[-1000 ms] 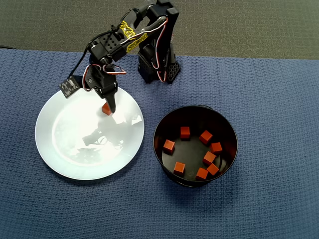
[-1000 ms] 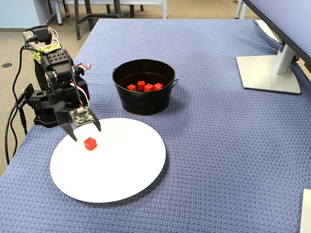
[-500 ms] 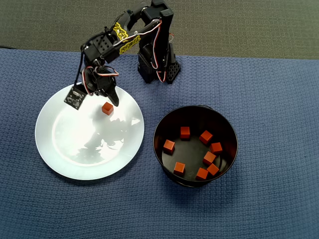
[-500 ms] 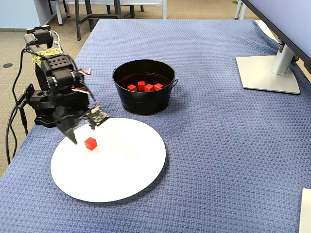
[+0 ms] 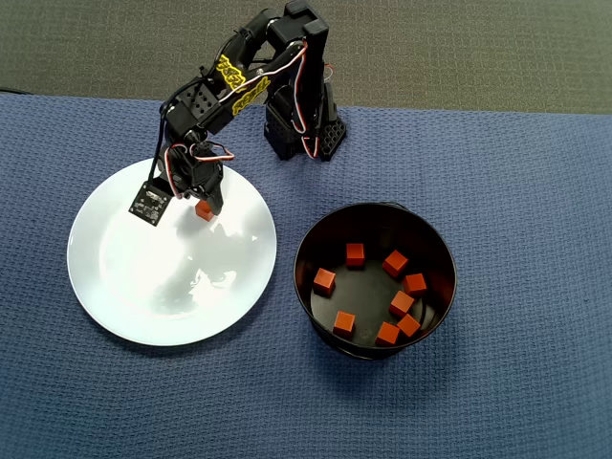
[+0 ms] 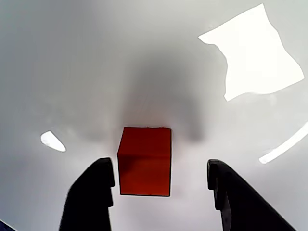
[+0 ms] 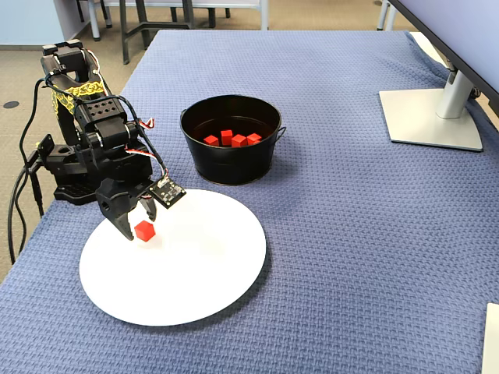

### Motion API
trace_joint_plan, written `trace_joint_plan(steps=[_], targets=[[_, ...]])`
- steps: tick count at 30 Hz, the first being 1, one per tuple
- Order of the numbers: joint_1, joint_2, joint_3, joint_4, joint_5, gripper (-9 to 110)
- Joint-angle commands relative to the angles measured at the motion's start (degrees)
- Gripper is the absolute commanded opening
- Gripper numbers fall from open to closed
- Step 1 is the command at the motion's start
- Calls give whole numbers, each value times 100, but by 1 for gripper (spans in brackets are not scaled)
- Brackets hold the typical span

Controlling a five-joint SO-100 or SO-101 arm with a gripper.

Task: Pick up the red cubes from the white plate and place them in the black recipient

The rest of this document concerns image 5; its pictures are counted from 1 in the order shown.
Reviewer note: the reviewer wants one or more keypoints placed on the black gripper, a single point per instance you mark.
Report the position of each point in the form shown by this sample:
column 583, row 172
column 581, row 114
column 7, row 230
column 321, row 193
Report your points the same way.
column 211, row 190

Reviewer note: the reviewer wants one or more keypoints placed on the red cube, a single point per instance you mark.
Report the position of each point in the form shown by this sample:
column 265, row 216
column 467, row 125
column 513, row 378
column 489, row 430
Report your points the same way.
column 344, row 323
column 395, row 263
column 414, row 284
column 355, row 254
column 204, row 211
column 324, row 281
column 408, row 325
column 401, row 304
column 387, row 334

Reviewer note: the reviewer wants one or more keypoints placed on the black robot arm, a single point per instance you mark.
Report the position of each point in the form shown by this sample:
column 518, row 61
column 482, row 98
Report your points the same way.
column 201, row 102

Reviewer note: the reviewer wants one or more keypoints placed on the white round plate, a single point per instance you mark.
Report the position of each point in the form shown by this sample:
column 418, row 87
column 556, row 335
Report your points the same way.
column 119, row 287

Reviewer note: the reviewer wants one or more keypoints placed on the yellow patterned tape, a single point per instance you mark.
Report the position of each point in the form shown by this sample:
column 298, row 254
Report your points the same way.
column 251, row 95

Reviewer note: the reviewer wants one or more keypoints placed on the black metal bucket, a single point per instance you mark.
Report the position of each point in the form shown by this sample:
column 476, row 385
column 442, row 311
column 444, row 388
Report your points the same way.
column 378, row 225

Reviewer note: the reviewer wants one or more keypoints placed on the blue woven table cloth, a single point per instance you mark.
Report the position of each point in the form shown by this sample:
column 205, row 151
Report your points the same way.
column 478, row 382

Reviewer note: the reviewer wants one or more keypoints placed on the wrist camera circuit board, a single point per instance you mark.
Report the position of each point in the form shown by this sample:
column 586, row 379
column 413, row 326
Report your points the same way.
column 149, row 204

